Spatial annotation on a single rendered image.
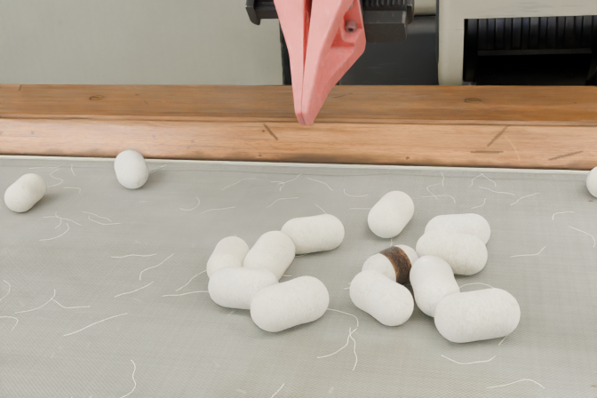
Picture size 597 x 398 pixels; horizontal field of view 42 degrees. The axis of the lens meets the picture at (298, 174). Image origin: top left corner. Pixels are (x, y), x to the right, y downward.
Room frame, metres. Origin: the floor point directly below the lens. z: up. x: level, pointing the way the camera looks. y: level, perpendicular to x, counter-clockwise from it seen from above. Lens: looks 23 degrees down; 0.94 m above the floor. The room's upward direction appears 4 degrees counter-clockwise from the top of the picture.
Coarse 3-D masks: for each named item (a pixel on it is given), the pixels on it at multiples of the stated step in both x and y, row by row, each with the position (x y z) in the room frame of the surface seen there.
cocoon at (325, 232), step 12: (312, 216) 0.38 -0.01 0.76; (324, 216) 0.38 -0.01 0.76; (288, 228) 0.37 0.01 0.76; (300, 228) 0.37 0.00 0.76; (312, 228) 0.37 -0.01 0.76; (324, 228) 0.37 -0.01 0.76; (336, 228) 0.37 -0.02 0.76; (300, 240) 0.37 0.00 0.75; (312, 240) 0.37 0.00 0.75; (324, 240) 0.37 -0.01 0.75; (336, 240) 0.37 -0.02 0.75; (300, 252) 0.37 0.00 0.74
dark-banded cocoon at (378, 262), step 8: (408, 248) 0.34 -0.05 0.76; (376, 256) 0.34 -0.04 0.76; (384, 256) 0.33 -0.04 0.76; (408, 256) 0.34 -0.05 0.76; (416, 256) 0.34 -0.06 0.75; (368, 264) 0.33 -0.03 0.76; (376, 264) 0.33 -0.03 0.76; (384, 264) 0.33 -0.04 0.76; (384, 272) 0.33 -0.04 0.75; (392, 272) 0.33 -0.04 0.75; (392, 280) 0.33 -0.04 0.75
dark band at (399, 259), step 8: (392, 248) 0.34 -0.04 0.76; (400, 248) 0.34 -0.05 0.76; (392, 256) 0.33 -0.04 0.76; (400, 256) 0.34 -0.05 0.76; (392, 264) 0.33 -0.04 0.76; (400, 264) 0.33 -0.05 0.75; (408, 264) 0.33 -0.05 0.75; (400, 272) 0.33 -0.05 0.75; (408, 272) 0.33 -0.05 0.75; (400, 280) 0.33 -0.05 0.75; (408, 280) 0.34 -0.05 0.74
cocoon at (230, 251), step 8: (224, 240) 0.36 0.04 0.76; (232, 240) 0.36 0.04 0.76; (240, 240) 0.36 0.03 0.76; (216, 248) 0.36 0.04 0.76; (224, 248) 0.35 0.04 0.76; (232, 248) 0.35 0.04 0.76; (240, 248) 0.36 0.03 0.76; (248, 248) 0.36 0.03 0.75; (216, 256) 0.35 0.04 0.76; (224, 256) 0.35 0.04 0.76; (232, 256) 0.35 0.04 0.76; (240, 256) 0.35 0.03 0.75; (208, 264) 0.35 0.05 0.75; (216, 264) 0.34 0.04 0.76; (224, 264) 0.34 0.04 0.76; (232, 264) 0.34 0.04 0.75; (240, 264) 0.35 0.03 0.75; (208, 272) 0.34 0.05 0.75
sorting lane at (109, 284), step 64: (0, 192) 0.49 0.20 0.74; (64, 192) 0.49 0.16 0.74; (128, 192) 0.48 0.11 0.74; (192, 192) 0.47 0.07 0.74; (256, 192) 0.46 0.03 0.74; (320, 192) 0.46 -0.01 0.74; (384, 192) 0.45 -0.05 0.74; (448, 192) 0.44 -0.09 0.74; (512, 192) 0.44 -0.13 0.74; (576, 192) 0.43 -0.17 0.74; (0, 256) 0.40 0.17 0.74; (64, 256) 0.39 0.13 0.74; (128, 256) 0.39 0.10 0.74; (192, 256) 0.38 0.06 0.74; (320, 256) 0.37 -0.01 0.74; (512, 256) 0.36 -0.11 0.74; (576, 256) 0.35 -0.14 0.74; (0, 320) 0.33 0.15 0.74; (64, 320) 0.33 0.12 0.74; (128, 320) 0.32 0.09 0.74; (192, 320) 0.32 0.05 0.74; (320, 320) 0.31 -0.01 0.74; (576, 320) 0.30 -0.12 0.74; (0, 384) 0.28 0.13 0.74; (64, 384) 0.27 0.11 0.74; (128, 384) 0.27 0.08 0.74; (192, 384) 0.27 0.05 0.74; (256, 384) 0.27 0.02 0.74; (320, 384) 0.26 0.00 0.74; (384, 384) 0.26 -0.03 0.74; (448, 384) 0.26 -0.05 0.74; (512, 384) 0.26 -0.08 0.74; (576, 384) 0.25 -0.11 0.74
